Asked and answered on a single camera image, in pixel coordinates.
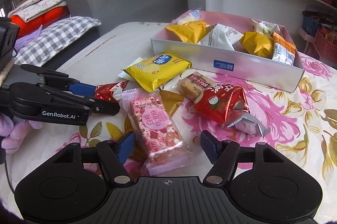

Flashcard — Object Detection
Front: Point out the brown cookie pack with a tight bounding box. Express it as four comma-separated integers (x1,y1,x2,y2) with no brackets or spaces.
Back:
178,72,215,102

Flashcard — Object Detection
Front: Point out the pink nougat snack pack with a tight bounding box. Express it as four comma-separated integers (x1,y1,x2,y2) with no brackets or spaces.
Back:
119,88,192,176

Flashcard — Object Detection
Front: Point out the left hand purple glove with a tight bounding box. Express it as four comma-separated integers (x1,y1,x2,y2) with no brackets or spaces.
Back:
1,113,43,154

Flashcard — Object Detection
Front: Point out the long yellow snack pack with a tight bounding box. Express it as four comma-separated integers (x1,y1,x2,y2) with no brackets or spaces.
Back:
165,20,212,44

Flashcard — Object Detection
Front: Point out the pink step stool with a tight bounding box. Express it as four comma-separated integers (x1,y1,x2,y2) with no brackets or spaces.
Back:
298,26,315,53

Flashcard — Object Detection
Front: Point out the white triangular snack pack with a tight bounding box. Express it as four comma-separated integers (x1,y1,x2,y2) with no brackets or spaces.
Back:
197,24,244,51

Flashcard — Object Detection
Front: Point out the orange cushion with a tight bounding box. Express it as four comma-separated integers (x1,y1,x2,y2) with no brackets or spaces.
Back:
11,6,69,38

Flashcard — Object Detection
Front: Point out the clear rice cracker pack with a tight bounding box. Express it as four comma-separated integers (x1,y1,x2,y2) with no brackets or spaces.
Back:
173,9,201,25

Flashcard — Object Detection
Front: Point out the folded floral blanket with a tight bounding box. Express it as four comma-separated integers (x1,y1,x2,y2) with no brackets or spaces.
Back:
8,0,66,22

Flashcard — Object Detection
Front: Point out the pink plastic basket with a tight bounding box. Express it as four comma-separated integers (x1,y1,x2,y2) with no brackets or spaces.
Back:
314,30,337,63

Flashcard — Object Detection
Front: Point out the red silver snack pack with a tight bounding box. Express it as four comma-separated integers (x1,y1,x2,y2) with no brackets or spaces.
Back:
194,84,270,137

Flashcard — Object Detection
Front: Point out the blue storage box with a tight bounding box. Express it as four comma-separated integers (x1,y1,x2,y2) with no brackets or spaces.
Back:
302,16,322,37

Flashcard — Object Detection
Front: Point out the pink cardboard box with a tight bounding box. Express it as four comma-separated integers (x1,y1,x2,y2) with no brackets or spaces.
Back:
151,11,304,92

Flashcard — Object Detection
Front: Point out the grey checked pillow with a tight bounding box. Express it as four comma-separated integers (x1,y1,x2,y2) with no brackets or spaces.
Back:
14,16,101,67

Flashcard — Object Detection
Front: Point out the white nut snack pack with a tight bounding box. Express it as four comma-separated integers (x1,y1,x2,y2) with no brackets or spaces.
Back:
251,19,283,37

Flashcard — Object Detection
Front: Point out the yellow biscuit pack blue logo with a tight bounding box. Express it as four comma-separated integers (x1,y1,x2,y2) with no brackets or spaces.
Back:
123,52,192,92

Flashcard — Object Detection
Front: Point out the orange white snack pack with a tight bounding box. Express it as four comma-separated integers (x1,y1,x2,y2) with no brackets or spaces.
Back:
271,32,296,66

